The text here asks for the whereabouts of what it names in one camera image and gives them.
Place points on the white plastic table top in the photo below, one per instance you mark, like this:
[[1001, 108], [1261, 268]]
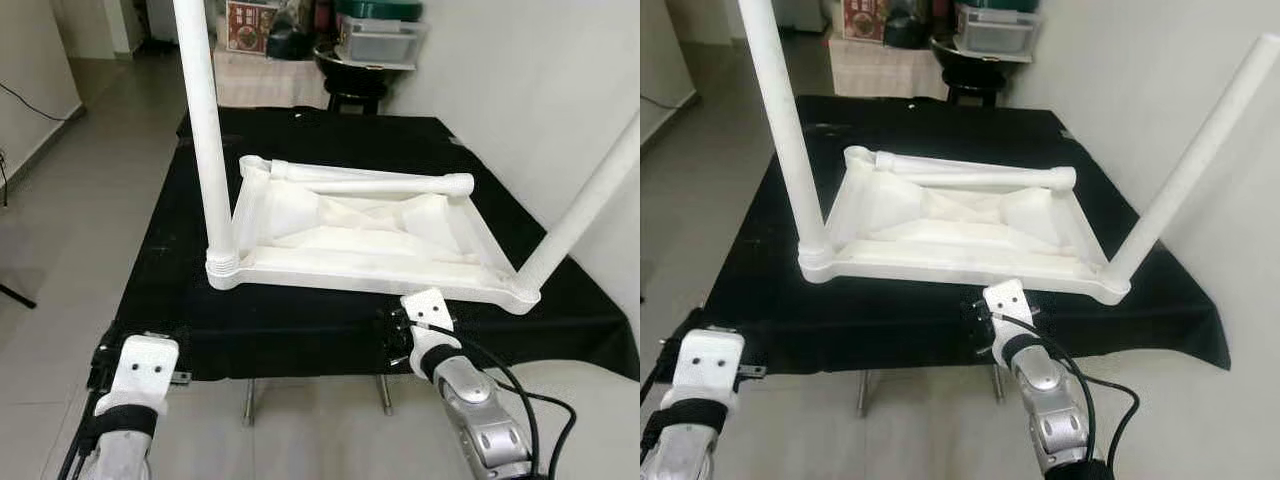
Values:
[[380, 265], [970, 260]]

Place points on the black tablecloth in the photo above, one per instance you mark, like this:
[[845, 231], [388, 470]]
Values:
[[900, 320], [300, 330]]

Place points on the black tripod stand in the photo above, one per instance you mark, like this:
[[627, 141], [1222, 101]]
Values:
[[15, 294]]

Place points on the black bowl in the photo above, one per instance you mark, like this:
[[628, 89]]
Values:
[[350, 72], [968, 65]]

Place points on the white checked cloth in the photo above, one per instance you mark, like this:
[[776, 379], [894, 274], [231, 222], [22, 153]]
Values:
[[880, 75], [265, 85]]

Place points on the clear plastic storage box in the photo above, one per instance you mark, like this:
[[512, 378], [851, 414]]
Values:
[[385, 42], [1000, 35]]

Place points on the green round lid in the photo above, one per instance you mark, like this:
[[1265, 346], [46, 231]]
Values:
[[1000, 5], [380, 9]]

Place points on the red printed box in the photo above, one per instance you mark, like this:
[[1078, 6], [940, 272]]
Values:
[[250, 25], [863, 20]]

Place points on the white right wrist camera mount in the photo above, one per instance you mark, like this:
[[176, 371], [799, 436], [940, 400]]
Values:
[[430, 310], [1010, 300]]

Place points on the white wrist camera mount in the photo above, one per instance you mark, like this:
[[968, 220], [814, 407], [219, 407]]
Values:
[[710, 365], [145, 370], [1010, 300], [430, 310]]

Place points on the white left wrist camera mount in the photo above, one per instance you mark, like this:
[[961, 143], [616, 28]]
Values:
[[710, 365], [145, 370]]

